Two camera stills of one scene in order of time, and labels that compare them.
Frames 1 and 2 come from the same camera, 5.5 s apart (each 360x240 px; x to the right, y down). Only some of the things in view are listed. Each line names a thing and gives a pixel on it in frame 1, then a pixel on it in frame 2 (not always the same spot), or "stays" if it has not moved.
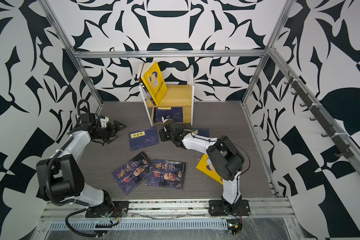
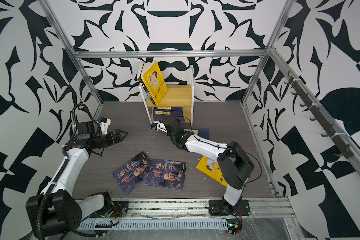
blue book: x=174 y=113 stays
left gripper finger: x=119 y=126 -> x=120 y=135
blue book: x=143 y=138 -> x=161 y=113
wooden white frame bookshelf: x=177 y=105 stays
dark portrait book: x=132 y=173 stays
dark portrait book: x=167 y=174 stays
